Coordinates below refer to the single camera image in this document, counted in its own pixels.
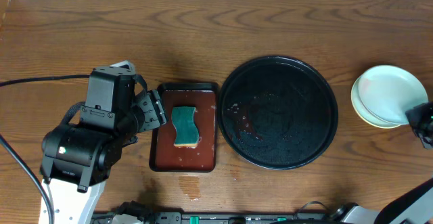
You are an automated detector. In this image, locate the black round serving tray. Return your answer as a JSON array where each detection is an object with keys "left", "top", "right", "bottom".
[{"left": 217, "top": 55, "right": 338, "bottom": 170}]

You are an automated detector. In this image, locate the green scouring sponge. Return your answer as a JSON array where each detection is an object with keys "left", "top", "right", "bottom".
[{"left": 171, "top": 106, "right": 200, "bottom": 148}]

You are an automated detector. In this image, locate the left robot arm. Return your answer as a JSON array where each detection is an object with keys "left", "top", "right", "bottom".
[{"left": 39, "top": 61, "right": 167, "bottom": 223}]

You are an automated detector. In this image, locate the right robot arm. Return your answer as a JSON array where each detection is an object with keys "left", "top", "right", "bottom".
[{"left": 334, "top": 102, "right": 432, "bottom": 224}]

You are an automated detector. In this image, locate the light blue plate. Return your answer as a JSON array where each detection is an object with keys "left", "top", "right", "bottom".
[
  {"left": 358, "top": 65, "right": 429, "bottom": 125},
  {"left": 350, "top": 78, "right": 396, "bottom": 124}
]

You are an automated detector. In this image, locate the yellow plate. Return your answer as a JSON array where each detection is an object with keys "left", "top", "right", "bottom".
[{"left": 359, "top": 114, "right": 400, "bottom": 129}]

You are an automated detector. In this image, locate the black rectangular water tray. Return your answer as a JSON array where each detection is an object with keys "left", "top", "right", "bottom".
[{"left": 149, "top": 83, "right": 218, "bottom": 173}]

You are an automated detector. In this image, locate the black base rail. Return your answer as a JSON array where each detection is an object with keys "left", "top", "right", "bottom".
[{"left": 91, "top": 212, "right": 336, "bottom": 224}]

